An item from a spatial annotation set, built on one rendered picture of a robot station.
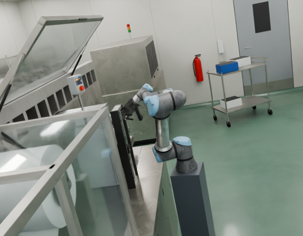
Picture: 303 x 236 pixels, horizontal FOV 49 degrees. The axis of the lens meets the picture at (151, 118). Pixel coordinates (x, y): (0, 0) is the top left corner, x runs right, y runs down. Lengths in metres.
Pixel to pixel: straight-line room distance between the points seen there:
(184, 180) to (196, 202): 0.18
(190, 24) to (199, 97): 1.50
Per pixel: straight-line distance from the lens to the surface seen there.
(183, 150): 2.21
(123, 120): 2.19
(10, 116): 1.84
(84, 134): 1.14
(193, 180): 2.25
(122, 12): 6.94
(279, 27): 7.10
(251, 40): 7.00
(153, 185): 2.21
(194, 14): 6.84
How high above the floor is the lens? 1.92
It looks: 16 degrees down
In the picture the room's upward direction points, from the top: 12 degrees counter-clockwise
